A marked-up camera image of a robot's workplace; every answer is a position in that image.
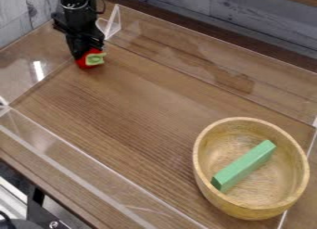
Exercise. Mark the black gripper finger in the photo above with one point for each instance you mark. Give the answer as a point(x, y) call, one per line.
point(95, 45)
point(79, 44)

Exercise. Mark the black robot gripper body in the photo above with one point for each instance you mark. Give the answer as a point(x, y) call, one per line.
point(76, 24)

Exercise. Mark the red plush strawberry toy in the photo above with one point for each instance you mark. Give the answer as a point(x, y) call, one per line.
point(91, 59)

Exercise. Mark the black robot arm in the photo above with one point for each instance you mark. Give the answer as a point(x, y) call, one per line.
point(79, 6)

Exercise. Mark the clear acrylic table barrier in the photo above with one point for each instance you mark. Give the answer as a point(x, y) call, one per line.
point(84, 185)

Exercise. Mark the green rectangular block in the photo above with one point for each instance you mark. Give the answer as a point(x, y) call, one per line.
point(236, 171)

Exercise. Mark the wooden oval bowl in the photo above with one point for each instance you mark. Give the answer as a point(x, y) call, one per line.
point(273, 187)

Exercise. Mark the clear acrylic corner bracket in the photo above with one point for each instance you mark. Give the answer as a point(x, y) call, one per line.
point(110, 26)

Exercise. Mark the black metal table frame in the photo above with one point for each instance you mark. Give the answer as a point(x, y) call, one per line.
point(26, 204)

